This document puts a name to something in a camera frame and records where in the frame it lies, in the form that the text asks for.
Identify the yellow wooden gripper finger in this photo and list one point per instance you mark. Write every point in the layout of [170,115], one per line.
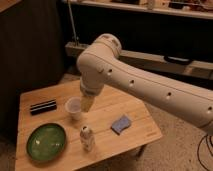
[86,103]

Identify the green ceramic bowl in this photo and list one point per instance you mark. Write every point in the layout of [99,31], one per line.
[46,142]

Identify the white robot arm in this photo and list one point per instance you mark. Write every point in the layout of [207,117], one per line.
[190,103]

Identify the small white patterned bottle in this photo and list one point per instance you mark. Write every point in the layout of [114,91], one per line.
[87,138]

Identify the black striped box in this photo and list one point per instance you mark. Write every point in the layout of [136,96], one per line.
[43,107]

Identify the blue sponge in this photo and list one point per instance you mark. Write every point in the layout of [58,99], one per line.
[121,124]

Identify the wooden folding table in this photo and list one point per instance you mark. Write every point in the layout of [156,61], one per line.
[108,107]

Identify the long wooden shelf beam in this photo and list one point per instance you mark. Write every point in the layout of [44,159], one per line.
[160,61]

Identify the metal vertical pole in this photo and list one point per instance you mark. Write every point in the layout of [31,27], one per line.
[75,37]

